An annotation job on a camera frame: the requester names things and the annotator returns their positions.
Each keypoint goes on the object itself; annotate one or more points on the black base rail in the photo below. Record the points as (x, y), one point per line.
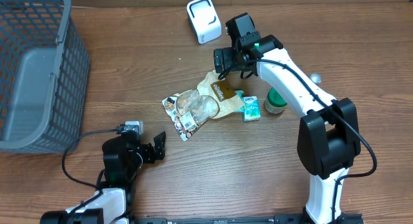
(226, 220)

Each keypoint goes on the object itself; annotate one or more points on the brown Pantree snack pouch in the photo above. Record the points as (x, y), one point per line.
(212, 98)

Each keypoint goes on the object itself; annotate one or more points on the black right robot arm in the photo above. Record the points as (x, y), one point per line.
(328, 139)

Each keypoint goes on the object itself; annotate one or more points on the teal tissue pack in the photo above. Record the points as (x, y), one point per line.
(251, 111)

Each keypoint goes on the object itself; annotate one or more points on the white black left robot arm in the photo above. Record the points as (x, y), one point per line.
(113, 199)

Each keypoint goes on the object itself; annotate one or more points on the yellow oil bottle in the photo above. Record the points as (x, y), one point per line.
(316, 78)

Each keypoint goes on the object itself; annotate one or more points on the white barcode scanner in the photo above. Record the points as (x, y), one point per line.
(204, 20)

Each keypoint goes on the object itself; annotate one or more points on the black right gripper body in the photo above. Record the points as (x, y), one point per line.
(232, 61)

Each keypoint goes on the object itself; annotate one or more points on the teal snack bar wrapper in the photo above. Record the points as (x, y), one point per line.
(240, 101)

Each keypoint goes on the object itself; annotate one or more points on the grey plastic mesh basket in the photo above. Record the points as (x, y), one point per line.
(44, 76)

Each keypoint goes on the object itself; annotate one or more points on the green lidded cup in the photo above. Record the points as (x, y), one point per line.
(274, 103)

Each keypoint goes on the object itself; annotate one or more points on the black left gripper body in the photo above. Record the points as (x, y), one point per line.
(148, 154)

